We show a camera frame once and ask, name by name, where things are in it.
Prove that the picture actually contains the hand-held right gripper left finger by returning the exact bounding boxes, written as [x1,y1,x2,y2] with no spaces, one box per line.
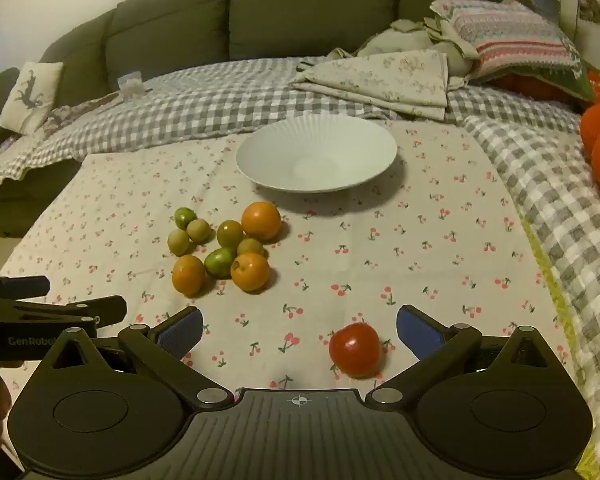
[40,306,234,407]

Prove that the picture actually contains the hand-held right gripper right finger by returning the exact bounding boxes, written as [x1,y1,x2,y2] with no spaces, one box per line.
[367,304,559,407]

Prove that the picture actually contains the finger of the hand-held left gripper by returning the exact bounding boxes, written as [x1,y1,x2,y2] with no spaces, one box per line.
[0,275,51,302]
[0,295,129,329]

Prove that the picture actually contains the red tomato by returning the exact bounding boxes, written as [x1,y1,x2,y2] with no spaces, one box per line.
[328,322,382,379]

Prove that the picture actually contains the yellow-green plum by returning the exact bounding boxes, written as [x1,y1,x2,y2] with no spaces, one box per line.
[237,238,266,259]
[167,230,191,257]
[186,218,212,244]

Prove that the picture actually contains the large orange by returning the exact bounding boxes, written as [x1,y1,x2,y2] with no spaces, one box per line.
[241,201,283,242]

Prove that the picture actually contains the white ribbed bowl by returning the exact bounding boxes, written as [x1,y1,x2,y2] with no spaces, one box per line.
[236,114,398,195]

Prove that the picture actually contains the cherry print cloth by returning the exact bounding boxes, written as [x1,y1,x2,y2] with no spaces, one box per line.
[0,122,583,466]

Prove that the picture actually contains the deer print cushion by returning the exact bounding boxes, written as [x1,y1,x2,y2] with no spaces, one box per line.
[0,62,65,136]

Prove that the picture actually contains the grey checkered blanket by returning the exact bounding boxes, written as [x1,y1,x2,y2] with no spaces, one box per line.
[0,55,600,463]

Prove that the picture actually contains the small white plastic item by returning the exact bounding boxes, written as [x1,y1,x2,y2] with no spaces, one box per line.
[117,72,146,99]

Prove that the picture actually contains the folded floral cloth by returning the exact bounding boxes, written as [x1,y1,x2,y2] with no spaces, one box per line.
[291,50,451,122]

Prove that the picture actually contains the orange cushion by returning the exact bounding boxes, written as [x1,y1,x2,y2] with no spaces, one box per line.
[490,74,581,105]

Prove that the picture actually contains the striped knit pillow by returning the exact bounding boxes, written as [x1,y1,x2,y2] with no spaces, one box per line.
[429,0,595,102]

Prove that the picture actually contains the olive green sofa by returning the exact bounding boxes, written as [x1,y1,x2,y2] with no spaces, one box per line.
[0,0,536,238]

